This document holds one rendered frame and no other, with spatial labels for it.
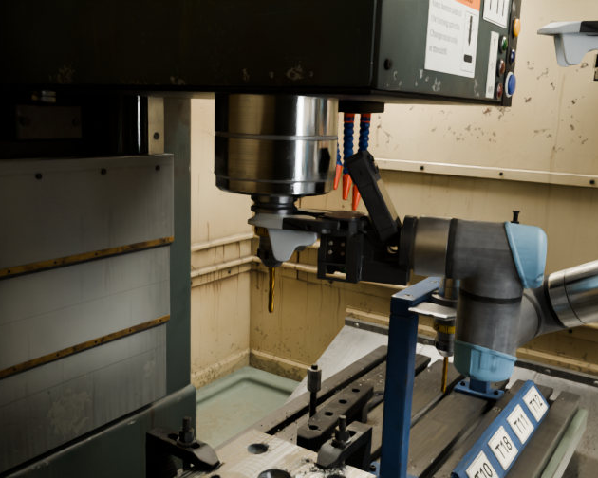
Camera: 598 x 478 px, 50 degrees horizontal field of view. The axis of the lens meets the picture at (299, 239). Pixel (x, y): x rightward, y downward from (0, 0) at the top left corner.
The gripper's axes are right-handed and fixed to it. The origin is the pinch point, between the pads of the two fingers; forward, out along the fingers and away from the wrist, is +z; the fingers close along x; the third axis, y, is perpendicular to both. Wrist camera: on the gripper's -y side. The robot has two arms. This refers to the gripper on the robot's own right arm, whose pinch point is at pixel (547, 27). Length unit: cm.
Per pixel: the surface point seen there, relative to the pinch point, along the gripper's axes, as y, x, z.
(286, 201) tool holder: 24.7, -17.3, 35.4
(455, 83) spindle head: 9.3, -17.9, 15.4
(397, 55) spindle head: 7.5, -32.0, 23.6
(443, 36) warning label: 4.4, -22.2, 17.8
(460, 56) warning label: 6.0, -17.1, 14.8
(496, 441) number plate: 69, 7, -1
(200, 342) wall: 87, 92, 71
